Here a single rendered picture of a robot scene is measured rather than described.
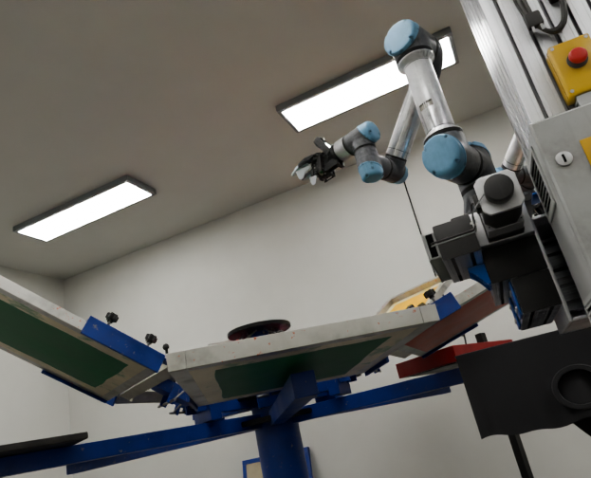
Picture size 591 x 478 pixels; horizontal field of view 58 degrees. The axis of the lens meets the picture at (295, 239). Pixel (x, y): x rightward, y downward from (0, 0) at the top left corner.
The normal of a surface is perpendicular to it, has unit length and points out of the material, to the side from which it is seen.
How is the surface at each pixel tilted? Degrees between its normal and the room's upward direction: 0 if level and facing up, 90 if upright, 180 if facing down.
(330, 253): 90
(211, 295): 90
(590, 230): 90
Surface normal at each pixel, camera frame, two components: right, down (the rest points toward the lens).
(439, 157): -0.67, 0.00
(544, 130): -0.36, -0.27
